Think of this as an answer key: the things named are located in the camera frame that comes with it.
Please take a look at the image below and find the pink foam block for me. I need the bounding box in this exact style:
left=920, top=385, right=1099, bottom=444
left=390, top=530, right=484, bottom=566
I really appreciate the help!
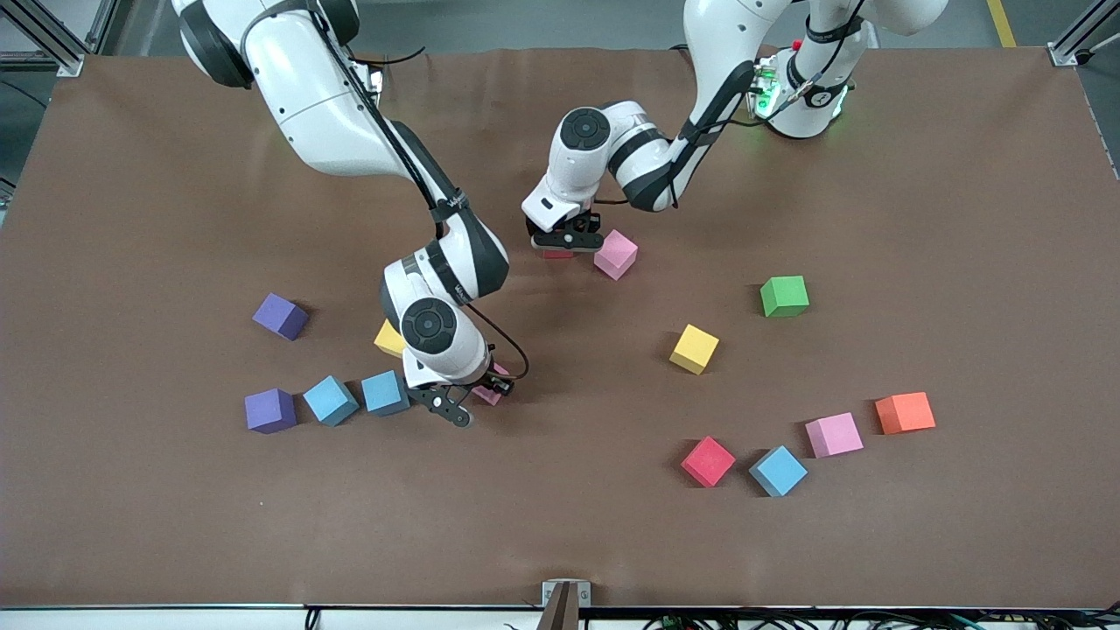
left=804, top=412, right=865, bottom=459
left=471, top=362, right=514, bottom=408
left=593, top=229, right=639, bottom=282

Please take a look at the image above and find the blue foam block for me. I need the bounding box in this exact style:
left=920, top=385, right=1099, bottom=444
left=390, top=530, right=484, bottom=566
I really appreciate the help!
left=748, top=444, right=809, bottom=498
left=360, top=369, right=411, bottom=417
left=303, top=374, right=361, bottom=427

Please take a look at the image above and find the yellow foam block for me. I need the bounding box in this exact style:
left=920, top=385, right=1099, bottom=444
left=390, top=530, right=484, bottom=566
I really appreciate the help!
left=374, top=318, right=408, bottom=360
left=669, top=324, right=720, bottom=375

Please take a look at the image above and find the brown table mat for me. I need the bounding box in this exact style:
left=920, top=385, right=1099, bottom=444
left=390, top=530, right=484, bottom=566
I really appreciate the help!
left=0, top=45, right=1120, bottom=609

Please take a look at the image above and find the green foam block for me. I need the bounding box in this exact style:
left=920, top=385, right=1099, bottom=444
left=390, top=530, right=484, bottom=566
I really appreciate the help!
left=759, top=275, right=810, bottom=319

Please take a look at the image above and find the bright red foam block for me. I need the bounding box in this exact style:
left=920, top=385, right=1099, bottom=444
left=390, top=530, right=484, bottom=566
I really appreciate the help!
left=680, top=436, right=737, bottom=488

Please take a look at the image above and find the purple foam block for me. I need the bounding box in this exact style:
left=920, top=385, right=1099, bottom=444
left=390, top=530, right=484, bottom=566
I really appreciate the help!
left=252, top=292, right=311, bottom=342
left=244, top=388, right=298, bottom=435

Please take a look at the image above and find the orange foam block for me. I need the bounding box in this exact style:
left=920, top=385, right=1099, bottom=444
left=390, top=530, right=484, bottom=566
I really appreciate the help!
left=874, top=391, right=936, bottom=436

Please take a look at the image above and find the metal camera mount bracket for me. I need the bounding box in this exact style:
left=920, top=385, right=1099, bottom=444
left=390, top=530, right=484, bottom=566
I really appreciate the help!
left=535, top=579, right=592, bottom=630

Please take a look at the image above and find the black right arm base cable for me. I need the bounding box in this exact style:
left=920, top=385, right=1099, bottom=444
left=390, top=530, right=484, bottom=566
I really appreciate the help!
left=350, top=45, right=428, bottom=67

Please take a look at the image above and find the aluminium frame profile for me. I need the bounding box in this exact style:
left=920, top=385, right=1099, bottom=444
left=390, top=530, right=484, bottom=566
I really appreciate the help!
left=1048, top=0, right=1120, bottom=67
left=0, top=0, right=86, bottom=78
left=85, top=0, right=121, bottom=53

